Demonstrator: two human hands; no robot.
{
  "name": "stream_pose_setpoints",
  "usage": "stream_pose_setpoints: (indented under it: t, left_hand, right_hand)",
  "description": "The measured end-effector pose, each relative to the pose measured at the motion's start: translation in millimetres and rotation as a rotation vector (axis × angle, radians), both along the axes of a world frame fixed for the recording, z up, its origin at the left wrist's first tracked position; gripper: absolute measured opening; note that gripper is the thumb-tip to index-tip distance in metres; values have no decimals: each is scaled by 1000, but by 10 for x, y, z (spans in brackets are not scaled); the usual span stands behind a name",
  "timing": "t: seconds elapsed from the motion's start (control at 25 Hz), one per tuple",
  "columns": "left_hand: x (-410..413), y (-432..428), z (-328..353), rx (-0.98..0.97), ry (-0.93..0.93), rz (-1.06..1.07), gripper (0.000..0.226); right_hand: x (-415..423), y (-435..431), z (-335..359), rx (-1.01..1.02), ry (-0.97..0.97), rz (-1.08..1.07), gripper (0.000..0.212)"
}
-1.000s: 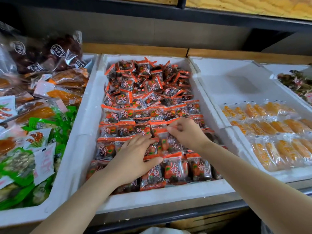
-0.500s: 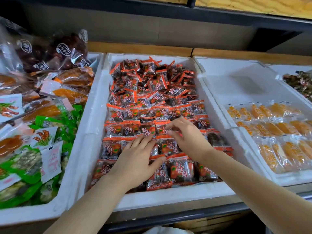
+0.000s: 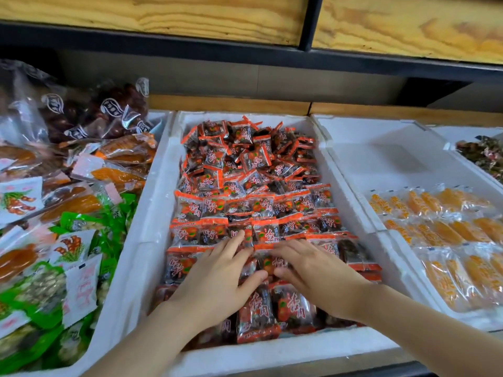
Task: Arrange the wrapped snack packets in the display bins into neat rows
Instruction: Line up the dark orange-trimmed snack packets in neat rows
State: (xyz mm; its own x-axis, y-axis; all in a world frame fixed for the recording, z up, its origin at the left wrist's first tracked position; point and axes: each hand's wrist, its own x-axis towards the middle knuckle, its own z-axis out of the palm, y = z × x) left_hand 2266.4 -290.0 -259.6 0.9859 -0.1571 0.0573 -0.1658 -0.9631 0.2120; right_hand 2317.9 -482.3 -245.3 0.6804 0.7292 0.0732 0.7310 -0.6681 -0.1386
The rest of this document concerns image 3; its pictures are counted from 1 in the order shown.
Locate pile of red-orange snack packets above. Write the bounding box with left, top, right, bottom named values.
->
left=151, top=115, right=382, bottom=347

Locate pile of dark red-fruit packets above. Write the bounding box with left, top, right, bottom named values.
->
left=0, top=60, right=158, bottom=145

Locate person's right forearm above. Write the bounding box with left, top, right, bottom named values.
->
left=352, top=284, right=503, bottom=377

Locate black metal shelf frame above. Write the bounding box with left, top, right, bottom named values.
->
left=0, top=0, right=503, bottom=108

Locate pile of yellow snack packets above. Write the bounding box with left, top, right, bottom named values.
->
left=367, top=184, right=503, bottom=314

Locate pile of orange dried-fruit packets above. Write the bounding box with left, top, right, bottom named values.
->
left=0, top=133, right=158, bottom=285

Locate wooden shelf board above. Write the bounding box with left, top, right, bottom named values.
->
left=0, top=0, right=310, bottom=47
left=312, top=0, right=503, bottom=66

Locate person's right hand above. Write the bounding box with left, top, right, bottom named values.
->
left=269, top=239, right=372, bottom=323

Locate white foam box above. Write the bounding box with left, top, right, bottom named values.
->
left=92, top=110, right=435, bottom=377
left=312, top=114, right=503, bottom=333
left=430, top=125, right=503, bottom=191
left=0, top=110, right=174, bottom=377

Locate person's left forearm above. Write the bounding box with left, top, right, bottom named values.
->
left=80, top=301, right=213, bottom=377

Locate person's left hand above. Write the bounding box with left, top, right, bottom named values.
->
left=168, top=231, right=269, bottom=331

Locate pile of dark green snacks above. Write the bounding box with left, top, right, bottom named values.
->
left=455, top=136, right=503, bottom=185

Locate wooden back rail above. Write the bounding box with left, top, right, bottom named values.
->
left=147, top=94, right=503, bottom=127

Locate pile of green snack packets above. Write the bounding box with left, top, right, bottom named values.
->
left=0, top=193, right=139, bottom=374

